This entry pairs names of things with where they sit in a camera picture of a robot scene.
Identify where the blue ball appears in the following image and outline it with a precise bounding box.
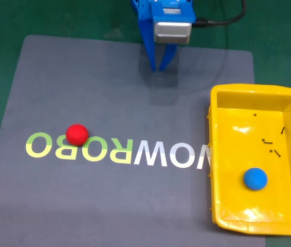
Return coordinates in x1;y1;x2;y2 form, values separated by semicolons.
243;167;268;191

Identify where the yellow plastic bin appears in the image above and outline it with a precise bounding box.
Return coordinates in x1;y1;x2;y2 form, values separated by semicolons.
206;83;291;236

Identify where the red ball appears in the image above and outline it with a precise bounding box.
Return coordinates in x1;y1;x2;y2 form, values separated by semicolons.
65;123;89;147

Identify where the gray printed mat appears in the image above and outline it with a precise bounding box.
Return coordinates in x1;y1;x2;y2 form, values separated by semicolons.
0;34;266;247

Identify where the black USB cable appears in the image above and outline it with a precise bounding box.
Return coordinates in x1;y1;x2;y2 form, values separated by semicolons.
191;0;246;29

